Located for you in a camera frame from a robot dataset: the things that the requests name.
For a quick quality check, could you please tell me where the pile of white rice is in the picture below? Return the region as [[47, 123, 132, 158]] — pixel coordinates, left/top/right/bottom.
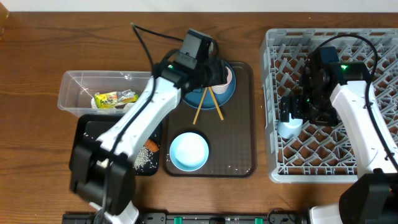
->
[[82, 130, 158, 172]]

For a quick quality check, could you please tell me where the orange carrot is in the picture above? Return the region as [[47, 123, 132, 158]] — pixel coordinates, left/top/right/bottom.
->
[[144, 139, 159, 153]]

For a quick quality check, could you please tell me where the light blue cup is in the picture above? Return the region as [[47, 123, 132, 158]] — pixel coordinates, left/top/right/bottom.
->
[[277, 114, 303, 139]]

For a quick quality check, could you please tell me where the clear plastic bin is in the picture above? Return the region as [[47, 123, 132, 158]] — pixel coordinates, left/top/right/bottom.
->
[[58, 70, 151, 117]]

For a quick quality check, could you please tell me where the left wooden chopstick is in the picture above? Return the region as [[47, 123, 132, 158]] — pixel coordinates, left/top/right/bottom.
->
[[193, 87, 208, 125]]

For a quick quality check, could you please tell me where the yellow green snack wrapper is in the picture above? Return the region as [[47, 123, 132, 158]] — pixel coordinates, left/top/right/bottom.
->
[[93, 90, 139, 109]]

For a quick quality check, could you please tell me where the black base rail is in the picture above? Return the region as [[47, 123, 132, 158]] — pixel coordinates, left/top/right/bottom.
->
[[61, 212, 312, 224]]

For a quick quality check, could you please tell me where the wooden chopstick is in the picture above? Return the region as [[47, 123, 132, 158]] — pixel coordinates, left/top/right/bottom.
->
[[208, 87, 224, 120], [193, 87, 208, 125]]

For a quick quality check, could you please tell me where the right wooden chopstick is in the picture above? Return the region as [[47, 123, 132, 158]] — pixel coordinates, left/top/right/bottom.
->
[[208, 87, 224, 120]]

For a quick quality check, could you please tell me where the brown serving tray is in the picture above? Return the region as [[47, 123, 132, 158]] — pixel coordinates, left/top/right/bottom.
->
[[163, 62, 256, 178]]

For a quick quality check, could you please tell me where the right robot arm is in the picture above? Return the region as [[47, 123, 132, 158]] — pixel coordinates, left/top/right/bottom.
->
[[280, 47, 397, 223]]

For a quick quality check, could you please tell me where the light blue bowl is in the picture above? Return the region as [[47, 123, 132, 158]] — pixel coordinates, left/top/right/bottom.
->
[[169, 132, 210, 172]]

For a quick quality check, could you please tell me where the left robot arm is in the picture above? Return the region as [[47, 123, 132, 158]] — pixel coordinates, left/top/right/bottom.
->
[[69, 29, 227, 223]]

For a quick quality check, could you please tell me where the grey dishwasher rack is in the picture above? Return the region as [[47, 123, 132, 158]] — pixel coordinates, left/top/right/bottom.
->
[[259, 28, 397, 184]]

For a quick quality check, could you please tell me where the black plastic tray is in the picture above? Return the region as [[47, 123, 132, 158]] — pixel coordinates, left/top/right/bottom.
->
[[68, 114, 162, 177]]

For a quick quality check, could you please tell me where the pink cup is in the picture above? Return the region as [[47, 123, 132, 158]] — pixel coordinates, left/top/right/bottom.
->
[[211, 67, 233, 95]]

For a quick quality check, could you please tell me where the dark blue plate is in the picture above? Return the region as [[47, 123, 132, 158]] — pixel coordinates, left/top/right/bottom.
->
[[183, 63, 236, 110]]

